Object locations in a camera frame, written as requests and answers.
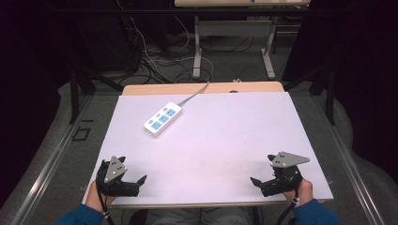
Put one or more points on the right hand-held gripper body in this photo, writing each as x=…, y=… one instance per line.
x=283, y=178

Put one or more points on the person's right hand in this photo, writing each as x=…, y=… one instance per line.
x=302, y=192

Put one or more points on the aluminium floor rail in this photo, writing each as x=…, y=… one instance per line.
x=47, y=170
x=350, y=165

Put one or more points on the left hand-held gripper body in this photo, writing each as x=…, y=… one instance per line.
x=115, y=175

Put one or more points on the person's legs grey trousers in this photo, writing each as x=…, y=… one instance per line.
x=200, y=216

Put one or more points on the white metal desk frame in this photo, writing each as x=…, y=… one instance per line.
x=233, y=29

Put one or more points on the black floor socket frame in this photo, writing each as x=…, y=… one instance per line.
x=81, y=134

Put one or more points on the white table cover board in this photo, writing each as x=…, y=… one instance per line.
x=219, y=140

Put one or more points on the black metal stand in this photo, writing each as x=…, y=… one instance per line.
x=74, y=93
x=330, y=90

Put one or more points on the white power strip blue sockets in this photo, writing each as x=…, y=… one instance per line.
x=162, y=118

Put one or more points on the person's left hand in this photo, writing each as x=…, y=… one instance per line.
x=94, y=198

